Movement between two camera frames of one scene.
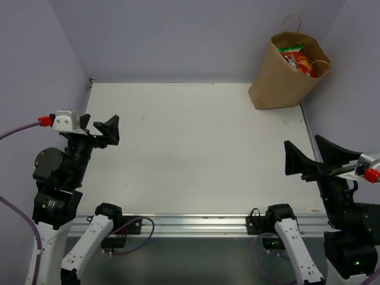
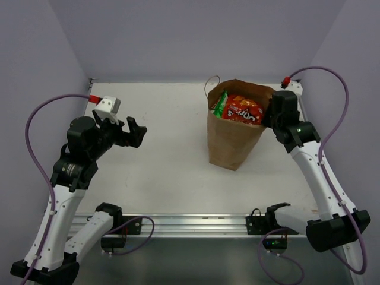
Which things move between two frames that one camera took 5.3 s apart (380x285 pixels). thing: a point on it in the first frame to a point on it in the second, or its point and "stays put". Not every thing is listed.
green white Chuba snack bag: x=291 y=48 to x=218 y=108
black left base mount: x=122 y=226 stays put
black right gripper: x=333 y=155 to x=266 y=120
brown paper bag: x=278 y=85 to x=231 y=142
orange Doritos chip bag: x=301 y=63 to x=243 y=108
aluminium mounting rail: x=191 y=225 stays put
